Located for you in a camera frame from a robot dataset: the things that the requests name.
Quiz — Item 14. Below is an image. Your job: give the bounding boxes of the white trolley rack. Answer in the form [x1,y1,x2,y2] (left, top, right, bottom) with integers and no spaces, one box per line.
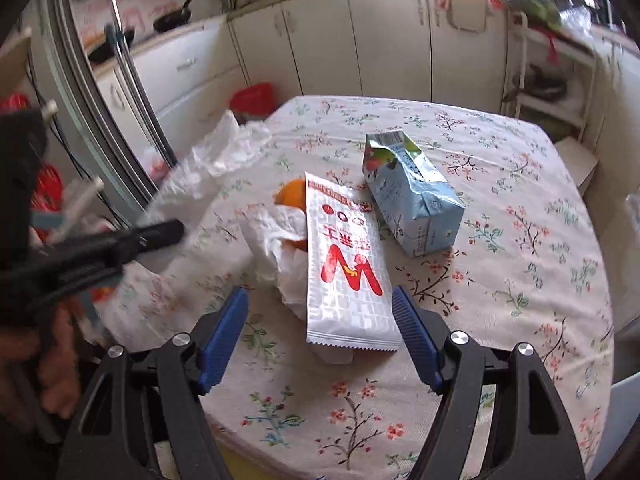
[502,10,598,136]

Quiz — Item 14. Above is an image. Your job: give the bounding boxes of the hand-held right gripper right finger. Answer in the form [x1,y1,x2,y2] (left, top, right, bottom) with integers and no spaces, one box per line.
[390,286,587,480]

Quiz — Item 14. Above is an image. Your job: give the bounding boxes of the white red snack wrapper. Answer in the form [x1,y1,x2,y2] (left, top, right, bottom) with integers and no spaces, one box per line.
[302,171,405,356]

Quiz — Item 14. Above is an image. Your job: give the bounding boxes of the floral tablecloth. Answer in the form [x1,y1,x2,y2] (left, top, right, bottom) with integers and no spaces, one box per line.
[97,95,618,461]

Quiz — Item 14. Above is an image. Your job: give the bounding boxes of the clear plastic bag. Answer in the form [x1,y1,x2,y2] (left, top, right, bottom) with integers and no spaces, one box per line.
[142,109,273,231]

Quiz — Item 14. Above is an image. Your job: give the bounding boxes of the person's left hand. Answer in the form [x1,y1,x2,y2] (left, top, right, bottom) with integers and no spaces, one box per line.
[0,305,83,418]

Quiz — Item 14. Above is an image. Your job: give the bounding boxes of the black frying pan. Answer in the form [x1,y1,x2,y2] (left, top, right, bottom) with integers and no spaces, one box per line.
[152,0,201,33]

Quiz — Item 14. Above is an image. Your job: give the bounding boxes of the cabinet door hanging frame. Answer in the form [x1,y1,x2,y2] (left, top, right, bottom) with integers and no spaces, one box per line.
[437,0,501,36]

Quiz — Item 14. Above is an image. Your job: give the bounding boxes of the white and blue shoe rack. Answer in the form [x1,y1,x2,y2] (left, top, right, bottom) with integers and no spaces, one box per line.
[0,27,108,246]

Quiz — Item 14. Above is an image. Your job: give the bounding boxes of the white plastic bag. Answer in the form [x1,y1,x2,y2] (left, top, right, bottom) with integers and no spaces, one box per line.
[239,202,311,321]

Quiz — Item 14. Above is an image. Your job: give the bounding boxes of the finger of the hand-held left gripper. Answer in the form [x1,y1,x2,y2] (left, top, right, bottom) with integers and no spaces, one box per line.
[50,219,186,271]
[0,260,125,311]

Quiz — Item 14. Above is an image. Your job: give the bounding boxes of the grey folding frame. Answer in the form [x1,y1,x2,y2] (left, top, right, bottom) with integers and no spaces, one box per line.
[40,0,176,221]

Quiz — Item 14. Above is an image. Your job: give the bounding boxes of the bag of green vegetables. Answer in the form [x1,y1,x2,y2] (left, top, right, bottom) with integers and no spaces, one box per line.
[515,0,566,31]

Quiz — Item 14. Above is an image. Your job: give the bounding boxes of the cream kitchen cabinets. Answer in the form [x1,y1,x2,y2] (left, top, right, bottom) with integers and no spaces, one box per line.
[90,0,516,136]

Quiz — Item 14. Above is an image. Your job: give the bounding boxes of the red slipper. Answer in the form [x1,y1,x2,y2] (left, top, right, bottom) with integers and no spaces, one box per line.
[30,162,66,231]

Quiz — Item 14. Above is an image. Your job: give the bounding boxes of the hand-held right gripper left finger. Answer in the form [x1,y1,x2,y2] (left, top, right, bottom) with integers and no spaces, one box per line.
[54,286,251,480]

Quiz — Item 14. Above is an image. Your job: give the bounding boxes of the small bin with red bag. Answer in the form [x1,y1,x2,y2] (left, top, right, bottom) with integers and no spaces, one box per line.
[229,82,276,123]

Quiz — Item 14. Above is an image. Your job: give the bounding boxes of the light blue milk carton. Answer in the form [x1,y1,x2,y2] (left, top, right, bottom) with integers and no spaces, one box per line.
[361,130,466,259]

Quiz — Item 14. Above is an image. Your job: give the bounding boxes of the black wok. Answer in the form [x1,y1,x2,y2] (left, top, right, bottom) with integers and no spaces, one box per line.
[520,65,568,101]

